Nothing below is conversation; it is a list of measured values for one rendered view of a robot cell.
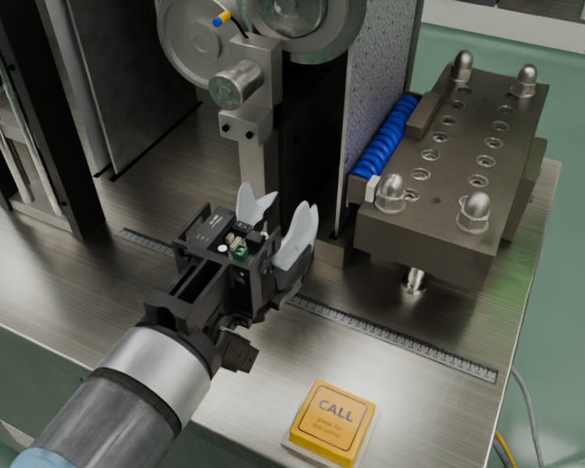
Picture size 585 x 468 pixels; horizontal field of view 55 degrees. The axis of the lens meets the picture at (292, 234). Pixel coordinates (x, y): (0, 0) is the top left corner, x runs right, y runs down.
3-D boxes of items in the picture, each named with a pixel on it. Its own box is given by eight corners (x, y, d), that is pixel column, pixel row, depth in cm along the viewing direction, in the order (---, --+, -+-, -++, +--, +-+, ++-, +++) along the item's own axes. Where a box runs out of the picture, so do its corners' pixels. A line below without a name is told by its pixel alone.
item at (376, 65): (338, 185, 70) (348, 45, 57) (398, 96, 85) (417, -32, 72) (342, 186, 70) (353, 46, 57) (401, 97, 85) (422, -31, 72)
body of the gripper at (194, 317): (288, 222, 45) (208, 334, 38) (289, 290, 51) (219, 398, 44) (208, 195, 48) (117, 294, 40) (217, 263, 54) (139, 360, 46)
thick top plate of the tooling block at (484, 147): (352, 247, 70) (357, 212, 65) (440, 95, 95) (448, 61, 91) (481, 292, 65) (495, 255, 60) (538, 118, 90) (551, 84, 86)
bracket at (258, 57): (231, 262, 78) (208, 56, 56) (254, 232, 82) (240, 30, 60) (264, 274, 76) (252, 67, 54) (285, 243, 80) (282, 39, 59)
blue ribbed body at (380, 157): (344, 190, 71) (346, 169, 69) (398, 108, 85) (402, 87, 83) (370, 199, 70) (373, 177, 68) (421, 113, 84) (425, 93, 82)
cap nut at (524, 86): (507, 94, 84) (515, 67, 81) (512, 83, 86) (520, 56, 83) (532, 100, 83) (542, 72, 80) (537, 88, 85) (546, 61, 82)
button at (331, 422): (288, 441, 59) (288, 431, 58) (316, 388, 64) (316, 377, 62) (349, 471, 57) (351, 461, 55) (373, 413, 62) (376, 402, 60)
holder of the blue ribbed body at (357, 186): (344, 206, 72) (347, 176, 69) (401, 118, 87) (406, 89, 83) (368, 214, 71) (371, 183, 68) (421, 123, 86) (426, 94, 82)
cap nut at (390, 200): (370, 209, 66) (373, 179, 63) (380, 190, 68) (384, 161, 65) (399, 218, 65) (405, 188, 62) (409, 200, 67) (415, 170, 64)
